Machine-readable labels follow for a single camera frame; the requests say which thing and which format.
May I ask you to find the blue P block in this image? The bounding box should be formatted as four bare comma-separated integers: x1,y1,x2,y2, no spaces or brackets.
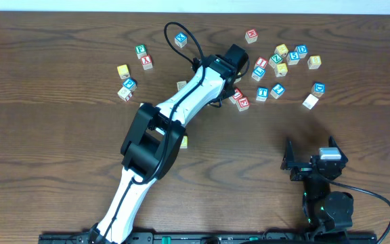
123,78,137,92

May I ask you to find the yellow O block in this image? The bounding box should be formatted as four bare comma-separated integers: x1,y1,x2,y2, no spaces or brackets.
180,136,188,149

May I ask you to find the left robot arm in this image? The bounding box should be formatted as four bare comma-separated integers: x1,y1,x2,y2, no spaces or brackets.
88,44,248,243

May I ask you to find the yellow 8 block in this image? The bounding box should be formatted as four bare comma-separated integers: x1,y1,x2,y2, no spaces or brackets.
307,56,322,70

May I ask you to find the blue d block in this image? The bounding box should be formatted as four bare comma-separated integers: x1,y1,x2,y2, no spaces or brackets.
295,45,308,59
311,82,326,98

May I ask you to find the yellow block under Z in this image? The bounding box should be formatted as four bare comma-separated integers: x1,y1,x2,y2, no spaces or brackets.
274,63,288,77

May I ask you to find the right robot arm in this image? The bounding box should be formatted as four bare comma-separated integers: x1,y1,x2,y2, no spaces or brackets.
280,137,353,241

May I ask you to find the yellow block far left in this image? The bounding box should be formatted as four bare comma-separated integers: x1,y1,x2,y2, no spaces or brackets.
117,64,131,79

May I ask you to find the red Y block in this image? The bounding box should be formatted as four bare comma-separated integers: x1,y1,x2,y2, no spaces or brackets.
140,55,153,70

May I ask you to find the blue D block right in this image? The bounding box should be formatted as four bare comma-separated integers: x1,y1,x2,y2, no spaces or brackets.
311,82,326,98

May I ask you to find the plain white block right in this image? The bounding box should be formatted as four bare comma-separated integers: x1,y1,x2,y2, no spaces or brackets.
303,94,319,110

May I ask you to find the blue T block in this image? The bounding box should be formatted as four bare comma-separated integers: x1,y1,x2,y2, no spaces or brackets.
256,87,269,102

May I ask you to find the blue L block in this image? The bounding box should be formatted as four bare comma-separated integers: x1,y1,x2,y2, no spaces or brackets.
251,66,265,82

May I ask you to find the yellow block centre upper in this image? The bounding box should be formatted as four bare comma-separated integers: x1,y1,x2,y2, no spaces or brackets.
234,72,242,83

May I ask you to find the blue X block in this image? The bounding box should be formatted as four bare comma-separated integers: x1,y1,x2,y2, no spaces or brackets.
174,32,188,48

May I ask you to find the red U block lower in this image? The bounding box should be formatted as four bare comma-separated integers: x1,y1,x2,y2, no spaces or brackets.
229,88,243,104

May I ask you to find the plain wooden block left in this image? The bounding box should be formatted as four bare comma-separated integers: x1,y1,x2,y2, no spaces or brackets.
117,87,133,102

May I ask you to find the red I block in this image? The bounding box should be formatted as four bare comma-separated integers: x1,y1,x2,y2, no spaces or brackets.
254,57,268,69

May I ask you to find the green F block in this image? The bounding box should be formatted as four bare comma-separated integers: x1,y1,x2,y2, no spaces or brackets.
135,44,147,59

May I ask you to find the blue 5 block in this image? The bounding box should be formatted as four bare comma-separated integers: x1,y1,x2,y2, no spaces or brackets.
286,52,300,66

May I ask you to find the green Z block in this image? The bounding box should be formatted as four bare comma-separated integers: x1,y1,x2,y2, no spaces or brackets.
268,54,283,68

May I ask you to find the yellow block above Z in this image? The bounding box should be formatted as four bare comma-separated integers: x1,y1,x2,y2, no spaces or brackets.
274,44,288,58

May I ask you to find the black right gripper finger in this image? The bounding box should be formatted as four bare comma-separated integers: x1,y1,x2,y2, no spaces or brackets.
328,136,345,158
282,138,295,169

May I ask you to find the red E block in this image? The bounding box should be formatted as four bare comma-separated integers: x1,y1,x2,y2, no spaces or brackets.
236,96,250,111

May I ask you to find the red block top right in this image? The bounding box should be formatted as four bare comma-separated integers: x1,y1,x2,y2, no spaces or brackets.
245,28,259,44

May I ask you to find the blue D block upper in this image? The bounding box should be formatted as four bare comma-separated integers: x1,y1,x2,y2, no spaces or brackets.
295,45,308,59

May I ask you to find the blue 2 block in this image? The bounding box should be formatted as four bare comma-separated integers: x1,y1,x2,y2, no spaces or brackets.
270,83,285,99

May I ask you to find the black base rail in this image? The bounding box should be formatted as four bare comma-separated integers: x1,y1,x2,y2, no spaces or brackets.
38,231,377,244

